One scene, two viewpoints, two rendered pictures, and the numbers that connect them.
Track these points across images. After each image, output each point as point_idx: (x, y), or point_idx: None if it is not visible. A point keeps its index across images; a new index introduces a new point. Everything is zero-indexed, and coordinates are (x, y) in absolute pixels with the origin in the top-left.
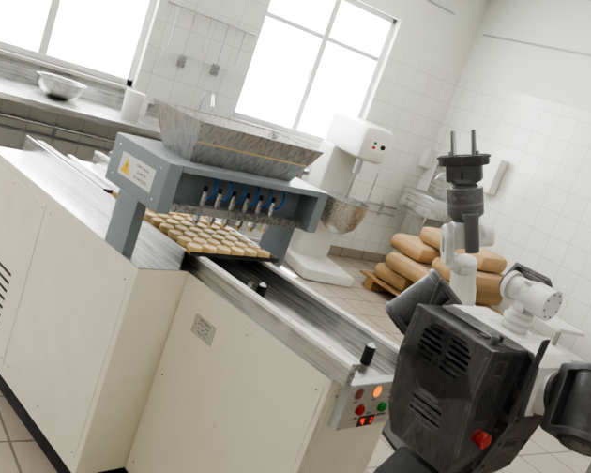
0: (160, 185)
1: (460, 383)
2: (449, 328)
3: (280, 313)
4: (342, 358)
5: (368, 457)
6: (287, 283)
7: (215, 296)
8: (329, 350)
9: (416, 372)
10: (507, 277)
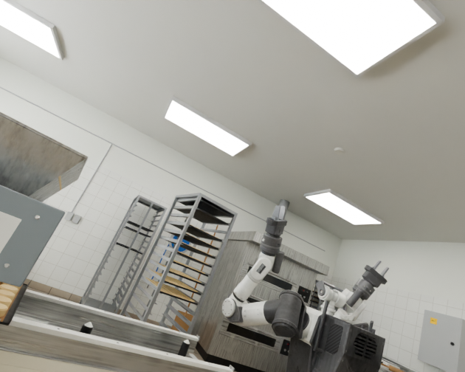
0: (38, 243)
1: (373, 361)
2: (367, 333)
3: (158, 353)
4: (224, 368)
5: None
6: (64, 308)
7: (54, 364)
8: (214, 366)
9: (351, 364)
10: (329, 290)
